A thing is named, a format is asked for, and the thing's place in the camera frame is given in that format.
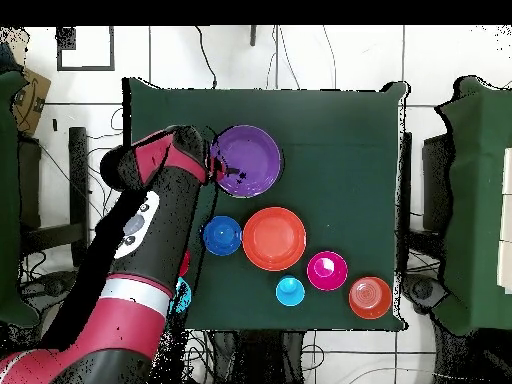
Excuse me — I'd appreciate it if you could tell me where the cardboard box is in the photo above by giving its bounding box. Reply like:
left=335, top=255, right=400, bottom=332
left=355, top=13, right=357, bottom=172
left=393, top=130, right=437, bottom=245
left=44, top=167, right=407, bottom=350
left=11, top=67, right=52, bottom=137

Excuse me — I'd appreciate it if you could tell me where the light blue bowl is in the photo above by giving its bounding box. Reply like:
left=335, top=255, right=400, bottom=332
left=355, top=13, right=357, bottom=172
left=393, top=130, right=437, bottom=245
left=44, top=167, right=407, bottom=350
left=168, top=276, right=194, bottom=316

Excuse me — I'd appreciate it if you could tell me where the black metal stand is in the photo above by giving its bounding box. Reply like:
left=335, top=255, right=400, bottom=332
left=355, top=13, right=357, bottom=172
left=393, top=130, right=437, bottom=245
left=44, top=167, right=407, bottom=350
left=397, top=131, right=455, bottom=261
left=17, top=126, right=91, bottom=268

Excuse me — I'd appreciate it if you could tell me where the tangle of black cables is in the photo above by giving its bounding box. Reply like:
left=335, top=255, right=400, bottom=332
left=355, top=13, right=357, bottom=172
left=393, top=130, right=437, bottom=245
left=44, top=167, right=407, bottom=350
left=17, top=107, right=225, bottom=384

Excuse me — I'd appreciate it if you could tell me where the dark blue bowl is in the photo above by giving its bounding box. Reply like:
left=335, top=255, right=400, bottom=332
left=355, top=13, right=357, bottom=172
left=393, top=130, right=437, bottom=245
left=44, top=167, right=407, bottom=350
left=202, top=215, right=244, bottom=257

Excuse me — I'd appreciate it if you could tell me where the black cable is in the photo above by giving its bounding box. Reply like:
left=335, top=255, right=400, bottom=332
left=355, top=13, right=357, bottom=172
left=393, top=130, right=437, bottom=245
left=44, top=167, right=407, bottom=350
left=194, top=26, right=218, bottom=89

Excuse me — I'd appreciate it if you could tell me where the magenta bowl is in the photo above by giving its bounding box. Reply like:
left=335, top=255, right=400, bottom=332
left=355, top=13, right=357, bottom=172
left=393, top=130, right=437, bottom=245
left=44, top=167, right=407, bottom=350
left=306, top=250, right=349, bottom=292

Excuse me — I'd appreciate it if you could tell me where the light blue cup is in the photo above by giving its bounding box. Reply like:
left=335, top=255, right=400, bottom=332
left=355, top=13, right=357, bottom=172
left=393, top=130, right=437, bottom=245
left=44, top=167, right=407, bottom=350
left=274, top=274, right=306, bottom=308

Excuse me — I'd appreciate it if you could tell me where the red cup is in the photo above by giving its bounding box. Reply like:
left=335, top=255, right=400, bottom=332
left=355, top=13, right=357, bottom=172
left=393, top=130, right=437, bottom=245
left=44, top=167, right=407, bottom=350
left=178, top=249, right=192, bottom=278

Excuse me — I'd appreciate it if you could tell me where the dark green tablecloth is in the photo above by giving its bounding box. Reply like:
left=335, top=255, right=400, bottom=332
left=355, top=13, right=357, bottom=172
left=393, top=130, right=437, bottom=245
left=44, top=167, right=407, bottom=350
left=121, top=76, right=409, bottom=333

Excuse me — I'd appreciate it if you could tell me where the grey machine base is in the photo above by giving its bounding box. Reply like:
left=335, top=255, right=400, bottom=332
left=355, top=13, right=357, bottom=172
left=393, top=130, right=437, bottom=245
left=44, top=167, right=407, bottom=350
left=19, top=270, right=81, bottom=309
left=401, top=273, right=449, bottom=315

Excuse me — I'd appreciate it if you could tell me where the purple bowl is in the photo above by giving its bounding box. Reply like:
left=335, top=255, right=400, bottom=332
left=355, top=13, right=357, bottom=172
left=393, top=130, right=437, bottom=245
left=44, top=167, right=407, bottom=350
left=209, top=124, right=283, bottom=199

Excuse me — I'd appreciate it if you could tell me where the black square frame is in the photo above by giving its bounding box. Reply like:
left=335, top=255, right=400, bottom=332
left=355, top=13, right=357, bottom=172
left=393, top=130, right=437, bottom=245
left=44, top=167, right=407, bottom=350
left=56, top=26, right=116, bottom=72

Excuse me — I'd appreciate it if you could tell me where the wide orange bowl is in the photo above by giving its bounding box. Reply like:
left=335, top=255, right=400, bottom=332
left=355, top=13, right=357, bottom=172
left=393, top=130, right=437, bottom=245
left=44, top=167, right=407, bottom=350
left=241, top=206, right=308, bottom=272

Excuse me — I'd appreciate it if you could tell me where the green cloth side table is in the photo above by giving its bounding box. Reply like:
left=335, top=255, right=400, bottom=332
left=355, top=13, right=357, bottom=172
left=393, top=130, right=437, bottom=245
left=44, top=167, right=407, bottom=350
left=433, top=75, right=512, bottom=336
left=0, top=70, right=40, bottom=329

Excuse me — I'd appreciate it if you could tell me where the deep orange bowl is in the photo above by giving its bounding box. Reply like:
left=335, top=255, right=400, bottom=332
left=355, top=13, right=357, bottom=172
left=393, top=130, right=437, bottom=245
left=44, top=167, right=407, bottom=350
left=348, top=276, right=394, bottom=321

